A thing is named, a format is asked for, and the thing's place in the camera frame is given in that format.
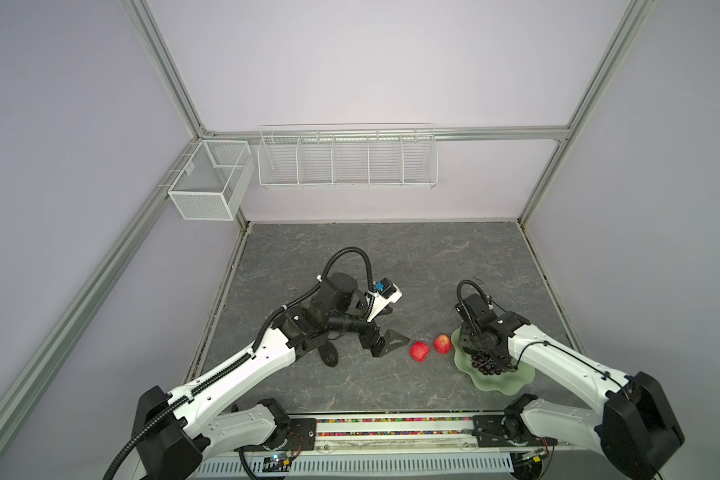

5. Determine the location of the red apple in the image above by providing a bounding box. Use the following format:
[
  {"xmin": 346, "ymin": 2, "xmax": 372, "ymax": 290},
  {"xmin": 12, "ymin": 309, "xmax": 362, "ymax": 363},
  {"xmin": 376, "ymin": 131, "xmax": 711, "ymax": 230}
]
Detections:
[
  {"xmin": 433, "ymin": 334, "xmax": 453, "ymax": 355},
  {"xmin": 410, "ymin": 342, "xmax": 430, "ymax": 362}
]

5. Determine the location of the dark purple grape bunch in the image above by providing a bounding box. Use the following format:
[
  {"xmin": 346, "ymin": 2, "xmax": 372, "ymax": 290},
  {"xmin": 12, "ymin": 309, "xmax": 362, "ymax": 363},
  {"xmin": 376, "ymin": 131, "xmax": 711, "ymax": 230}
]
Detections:
[{"xmin": 471, "ymin": 353, "xmax": 505, "ymax": 376}]

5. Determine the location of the dark avocado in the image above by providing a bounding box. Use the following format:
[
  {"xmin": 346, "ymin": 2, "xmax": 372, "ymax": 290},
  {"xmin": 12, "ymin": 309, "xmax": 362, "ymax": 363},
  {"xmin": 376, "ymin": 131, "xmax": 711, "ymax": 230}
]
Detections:
[{"xmin": 318, "ymin": 341, "xmax": 339, "ymax": 368}]

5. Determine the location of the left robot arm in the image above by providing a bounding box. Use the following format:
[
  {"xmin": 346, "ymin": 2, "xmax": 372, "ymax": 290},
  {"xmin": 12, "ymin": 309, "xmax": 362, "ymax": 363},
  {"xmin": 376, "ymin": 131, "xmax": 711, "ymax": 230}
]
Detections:
[{"xmin": 104, "ymin": 247, "xmax": 409, "ymax": 479}]

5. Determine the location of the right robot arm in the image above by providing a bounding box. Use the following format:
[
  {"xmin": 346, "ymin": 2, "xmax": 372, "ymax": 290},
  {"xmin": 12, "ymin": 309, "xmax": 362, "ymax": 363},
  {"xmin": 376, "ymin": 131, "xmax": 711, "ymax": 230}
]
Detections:
[{"xmin": 455, "ymin": 280, "xmax": 685, "ymax": 479}]

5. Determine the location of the green wavy fruit bowl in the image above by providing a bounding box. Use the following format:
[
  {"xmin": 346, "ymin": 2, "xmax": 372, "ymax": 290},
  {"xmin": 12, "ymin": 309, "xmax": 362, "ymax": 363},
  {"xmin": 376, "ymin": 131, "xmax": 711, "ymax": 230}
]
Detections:
[{"xmin": 450, "ymin": 328, "xmax": 536, "ymax": 396}]

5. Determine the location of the white mesh box basket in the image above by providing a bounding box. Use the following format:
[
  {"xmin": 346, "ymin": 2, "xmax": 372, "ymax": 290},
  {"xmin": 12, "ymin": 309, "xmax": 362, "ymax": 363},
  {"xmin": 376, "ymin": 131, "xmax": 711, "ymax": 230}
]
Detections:
[{"xmin": 168, "ymin": 140, "xmax": 255, "ymax": 221}]

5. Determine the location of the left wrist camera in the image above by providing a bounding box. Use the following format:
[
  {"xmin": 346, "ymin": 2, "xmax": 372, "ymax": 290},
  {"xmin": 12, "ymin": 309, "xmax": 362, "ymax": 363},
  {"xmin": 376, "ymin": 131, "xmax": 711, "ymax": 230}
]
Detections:
[{"xmin": 365, "ymin": 278, "xmax": 402, "ymax": 322}]

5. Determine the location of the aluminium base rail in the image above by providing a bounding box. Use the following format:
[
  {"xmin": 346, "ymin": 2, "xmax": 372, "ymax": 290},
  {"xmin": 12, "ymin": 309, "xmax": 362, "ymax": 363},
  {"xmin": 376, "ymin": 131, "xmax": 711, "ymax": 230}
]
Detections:
[{"xmin": 173, "ymin": 409, "xmax": 583, "ymax": 460}]

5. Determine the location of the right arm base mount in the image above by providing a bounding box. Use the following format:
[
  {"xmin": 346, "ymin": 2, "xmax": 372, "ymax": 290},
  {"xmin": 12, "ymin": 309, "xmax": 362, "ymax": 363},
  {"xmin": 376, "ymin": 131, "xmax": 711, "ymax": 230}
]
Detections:
[{"xmin": 472, "ymin": 413, "xmax": 558, "ymax": 448}]

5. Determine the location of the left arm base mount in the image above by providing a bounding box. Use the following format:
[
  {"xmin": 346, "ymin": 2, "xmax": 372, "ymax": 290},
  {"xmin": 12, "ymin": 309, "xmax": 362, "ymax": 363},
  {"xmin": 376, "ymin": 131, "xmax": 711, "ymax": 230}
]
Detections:
[{"xmin": 244, "ymin": 417, "xmax": 317, "ymax": 452}]

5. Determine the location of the white vented cable duct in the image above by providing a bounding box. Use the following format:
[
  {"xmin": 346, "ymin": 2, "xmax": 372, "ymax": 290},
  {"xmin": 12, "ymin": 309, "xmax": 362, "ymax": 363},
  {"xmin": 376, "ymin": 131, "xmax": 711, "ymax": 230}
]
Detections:
[{"xmin": 191, "ymin": 454, "xmax": 514, "ymax": 480}]

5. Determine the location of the white wire rack shelf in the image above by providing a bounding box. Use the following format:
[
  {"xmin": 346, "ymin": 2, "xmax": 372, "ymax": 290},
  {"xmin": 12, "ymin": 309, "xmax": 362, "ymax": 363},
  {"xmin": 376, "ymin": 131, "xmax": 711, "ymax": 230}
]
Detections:
[{"xmin": 257, "ymin": 123, "xmax": 439, "ymax": 189}]

